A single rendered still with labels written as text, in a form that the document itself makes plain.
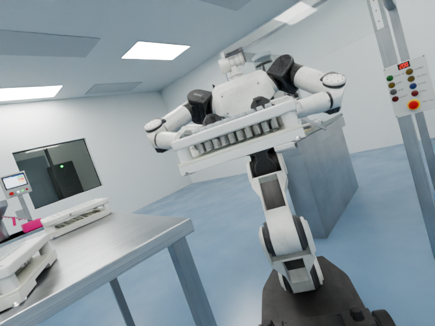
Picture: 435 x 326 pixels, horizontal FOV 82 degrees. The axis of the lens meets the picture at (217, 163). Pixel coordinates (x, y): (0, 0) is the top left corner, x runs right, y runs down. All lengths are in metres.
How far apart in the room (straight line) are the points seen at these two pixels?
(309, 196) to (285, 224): 1.14
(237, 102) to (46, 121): 5.42
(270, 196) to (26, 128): 5.49
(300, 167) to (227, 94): 1.13
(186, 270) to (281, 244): 0.47
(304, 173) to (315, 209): 0.30
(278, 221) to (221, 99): 0.57
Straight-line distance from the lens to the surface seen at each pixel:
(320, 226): 2.26
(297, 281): 1.30
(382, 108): 5.06
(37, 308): 0.57
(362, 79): 5.08
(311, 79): 1.12
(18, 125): 6.13
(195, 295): 0.71
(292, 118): 0.47
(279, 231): 1.04
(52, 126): 6.26
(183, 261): 0.67
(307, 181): 2.12
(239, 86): 1.14
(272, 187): 1.15
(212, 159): 0.48
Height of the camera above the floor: 1.04
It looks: 5 degrees down
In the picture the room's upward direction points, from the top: 19 degrees counter-clockwise
